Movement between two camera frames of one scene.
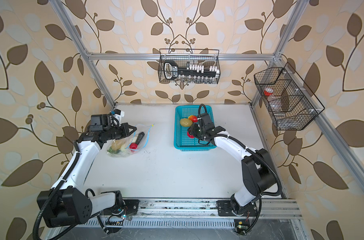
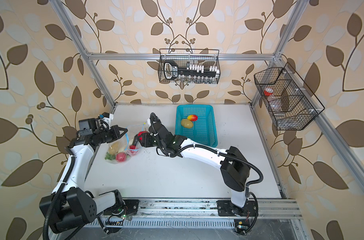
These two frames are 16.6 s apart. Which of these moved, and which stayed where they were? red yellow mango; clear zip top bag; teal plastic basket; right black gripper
Moved: clear zip top bag; right black gripper
Stayed: teal plastic basket; red yellow mango
